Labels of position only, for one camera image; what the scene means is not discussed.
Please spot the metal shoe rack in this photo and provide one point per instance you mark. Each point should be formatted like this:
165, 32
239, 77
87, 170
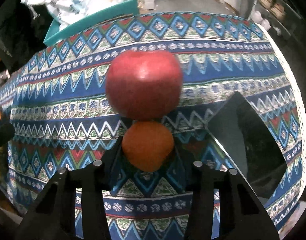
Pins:
274, 14

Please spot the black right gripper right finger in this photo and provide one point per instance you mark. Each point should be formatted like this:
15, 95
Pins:
222, 193

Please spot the dark red apple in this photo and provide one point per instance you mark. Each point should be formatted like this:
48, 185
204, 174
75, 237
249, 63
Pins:
143, 85

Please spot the blue patterned tablecloth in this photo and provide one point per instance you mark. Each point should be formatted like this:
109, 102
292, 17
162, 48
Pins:
62, 118

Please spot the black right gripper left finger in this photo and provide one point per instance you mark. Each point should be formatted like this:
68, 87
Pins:
52, 215

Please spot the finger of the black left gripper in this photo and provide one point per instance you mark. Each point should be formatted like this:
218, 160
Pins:
7, 130

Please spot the teal plastic bin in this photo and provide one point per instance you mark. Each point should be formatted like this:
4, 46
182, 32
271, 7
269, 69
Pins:
126, 7

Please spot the black tablet device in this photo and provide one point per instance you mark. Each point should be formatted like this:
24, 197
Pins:
249, 143

